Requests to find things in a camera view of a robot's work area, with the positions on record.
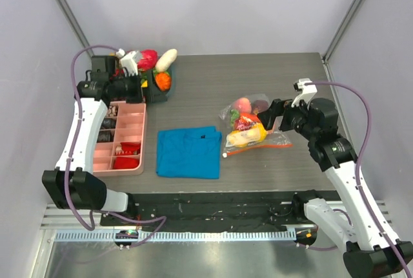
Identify yellow pear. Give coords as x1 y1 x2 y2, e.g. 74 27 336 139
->
226 130 256 147

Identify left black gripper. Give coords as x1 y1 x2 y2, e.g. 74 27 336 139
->
110 70 167 104

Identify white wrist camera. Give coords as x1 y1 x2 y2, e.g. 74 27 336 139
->
115 48 142 76
291 78 317 107

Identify red cloth items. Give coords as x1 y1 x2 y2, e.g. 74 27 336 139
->
113 142 141 170

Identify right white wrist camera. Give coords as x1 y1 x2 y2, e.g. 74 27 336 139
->
291 78 317 107

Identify dark rolled socks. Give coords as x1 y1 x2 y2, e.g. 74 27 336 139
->
97 105 118 143

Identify pink divided organizer tray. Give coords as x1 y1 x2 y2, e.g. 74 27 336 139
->
93 101 147 178

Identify pink dragon fruit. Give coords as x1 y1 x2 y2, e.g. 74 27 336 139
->
137 49 158 72

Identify orange persimmon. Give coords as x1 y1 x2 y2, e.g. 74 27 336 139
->
155 72 172 92

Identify teal fruit bowl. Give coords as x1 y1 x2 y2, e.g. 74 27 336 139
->
152 65 176 103

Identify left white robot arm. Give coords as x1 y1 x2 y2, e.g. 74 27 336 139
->
42 68 148 226

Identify pink peach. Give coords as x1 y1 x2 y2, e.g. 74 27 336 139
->
233 97 252 114

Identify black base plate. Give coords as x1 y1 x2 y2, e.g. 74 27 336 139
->
96 190 336 234

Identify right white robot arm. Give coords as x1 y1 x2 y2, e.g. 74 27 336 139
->
257 98 412 277

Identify clear zip top bag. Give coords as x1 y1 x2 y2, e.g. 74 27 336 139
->
219 94 292 158

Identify dark red apple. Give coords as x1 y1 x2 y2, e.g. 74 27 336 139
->
251 99 269 115

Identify blue folded cloth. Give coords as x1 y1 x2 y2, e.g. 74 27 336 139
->
156 126 222 179

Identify white radish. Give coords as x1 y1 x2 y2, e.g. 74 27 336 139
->
155 49 178 72

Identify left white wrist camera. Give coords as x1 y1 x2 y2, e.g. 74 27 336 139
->
115 48 142 76

